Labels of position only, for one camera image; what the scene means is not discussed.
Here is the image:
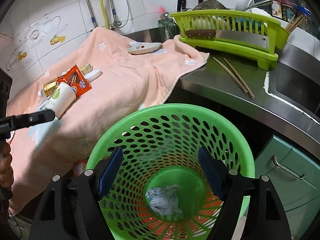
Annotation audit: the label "bamboo chopstick right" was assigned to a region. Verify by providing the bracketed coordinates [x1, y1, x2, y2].
[224, 58, 255, 99]

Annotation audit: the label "white bowl in rack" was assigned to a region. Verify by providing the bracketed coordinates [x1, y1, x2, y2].
[235, 0, 254, 11]

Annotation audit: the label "green perforated trash basket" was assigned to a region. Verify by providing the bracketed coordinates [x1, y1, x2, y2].
[87, 103, 255, 239]

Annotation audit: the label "bamboo chopstick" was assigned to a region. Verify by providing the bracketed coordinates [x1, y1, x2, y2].
[213, 57, 248, 94]
[224, 58, 255, 99]

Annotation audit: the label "small clear yellow-label bottle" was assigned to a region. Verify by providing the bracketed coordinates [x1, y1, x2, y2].
[38, 63, 93, 98]

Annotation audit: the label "lime green dish rack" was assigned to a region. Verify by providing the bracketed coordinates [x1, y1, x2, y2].
[170, 9, 290, 72]

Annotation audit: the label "person's left hand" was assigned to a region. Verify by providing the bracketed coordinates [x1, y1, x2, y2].
[0, 141, 14, 189]

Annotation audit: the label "white dish with cherries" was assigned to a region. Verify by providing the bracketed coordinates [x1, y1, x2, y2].
[127, 42, 162, 55]

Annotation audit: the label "black knife handles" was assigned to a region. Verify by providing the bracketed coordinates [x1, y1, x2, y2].
[176, 0, 204, 12]

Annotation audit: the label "orange red snack wrapper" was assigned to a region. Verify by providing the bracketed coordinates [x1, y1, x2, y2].
[57, 65, 92, 98]

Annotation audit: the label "white paper cup green logo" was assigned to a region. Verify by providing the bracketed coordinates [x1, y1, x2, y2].
[36, 82, 76, 119]

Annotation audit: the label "yellow gas hose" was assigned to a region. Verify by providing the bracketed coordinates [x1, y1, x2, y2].
[99, 0, 111, 30]

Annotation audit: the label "peach floral towel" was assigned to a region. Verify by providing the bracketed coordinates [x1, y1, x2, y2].
[7, 27, 209, 215]

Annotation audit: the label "bamboo chopstick left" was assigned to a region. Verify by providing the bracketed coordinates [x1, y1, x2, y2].
[213, 57, 248, 94]

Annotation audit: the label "crumpled white paper trash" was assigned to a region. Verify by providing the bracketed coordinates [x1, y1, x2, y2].
[145, 184, 183, 218]

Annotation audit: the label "green glass jar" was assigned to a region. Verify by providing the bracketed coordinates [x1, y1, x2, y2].
[158, 18, 180, 41]

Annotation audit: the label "steel pot lid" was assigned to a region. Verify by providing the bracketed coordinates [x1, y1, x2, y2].
[193, 0, 228, 10]

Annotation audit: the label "steel water pipe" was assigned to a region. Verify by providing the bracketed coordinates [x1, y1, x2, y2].
[109, 0, 122, 29]

